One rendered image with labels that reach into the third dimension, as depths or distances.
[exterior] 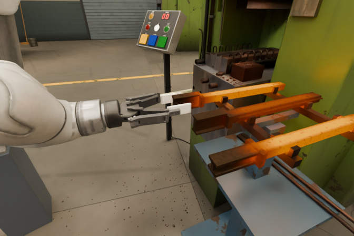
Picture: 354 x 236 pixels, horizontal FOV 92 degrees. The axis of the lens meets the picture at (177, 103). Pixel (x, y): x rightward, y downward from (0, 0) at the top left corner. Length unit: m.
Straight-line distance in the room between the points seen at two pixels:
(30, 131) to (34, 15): 9.27
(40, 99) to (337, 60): 0.80
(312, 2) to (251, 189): 0.66
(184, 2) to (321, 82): 5.16
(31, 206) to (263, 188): 1.25
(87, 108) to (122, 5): 8.41
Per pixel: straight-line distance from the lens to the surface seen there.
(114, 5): 8.82
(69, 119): 0.45
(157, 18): 1.40
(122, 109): 0.49
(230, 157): 0.34
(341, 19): 0.78
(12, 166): 1.23
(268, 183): 0.70
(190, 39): 5.81
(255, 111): 0.49
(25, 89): 0.32
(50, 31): 9.47
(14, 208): 1.43
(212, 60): 1.01
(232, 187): 0.65
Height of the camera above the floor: 1.21
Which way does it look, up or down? 29 degrees down
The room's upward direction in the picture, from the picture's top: straight up
